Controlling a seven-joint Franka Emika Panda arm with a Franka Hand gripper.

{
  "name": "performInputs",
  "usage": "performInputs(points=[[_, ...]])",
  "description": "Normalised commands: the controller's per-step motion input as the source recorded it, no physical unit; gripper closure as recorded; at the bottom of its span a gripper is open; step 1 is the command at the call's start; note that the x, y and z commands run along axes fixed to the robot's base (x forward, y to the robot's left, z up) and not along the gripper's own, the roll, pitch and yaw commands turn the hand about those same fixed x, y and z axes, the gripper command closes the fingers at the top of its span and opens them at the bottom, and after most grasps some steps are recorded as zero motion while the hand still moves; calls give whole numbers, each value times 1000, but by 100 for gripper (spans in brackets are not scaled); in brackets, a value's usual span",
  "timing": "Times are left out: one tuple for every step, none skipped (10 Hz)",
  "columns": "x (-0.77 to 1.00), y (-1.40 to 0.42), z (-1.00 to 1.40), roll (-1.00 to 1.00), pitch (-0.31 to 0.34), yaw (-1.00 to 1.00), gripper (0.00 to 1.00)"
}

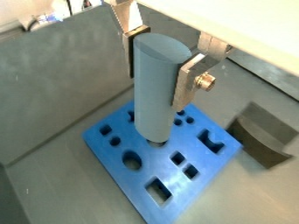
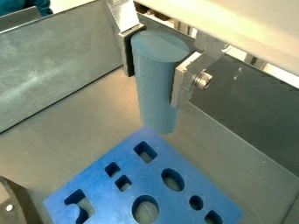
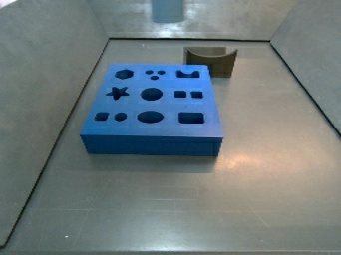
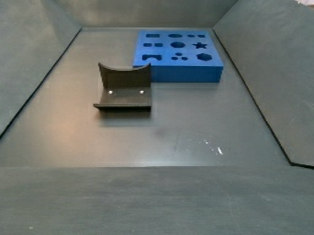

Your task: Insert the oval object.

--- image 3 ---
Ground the blue shape sorter block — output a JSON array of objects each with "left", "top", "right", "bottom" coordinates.
[{"left": 81, "top": 64, "right": 224, "bottom": 156}]

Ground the dark curved holder block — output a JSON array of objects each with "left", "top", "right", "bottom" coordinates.
[{"left": 184, "top": 47, "right": 238, "bottom": 78}]

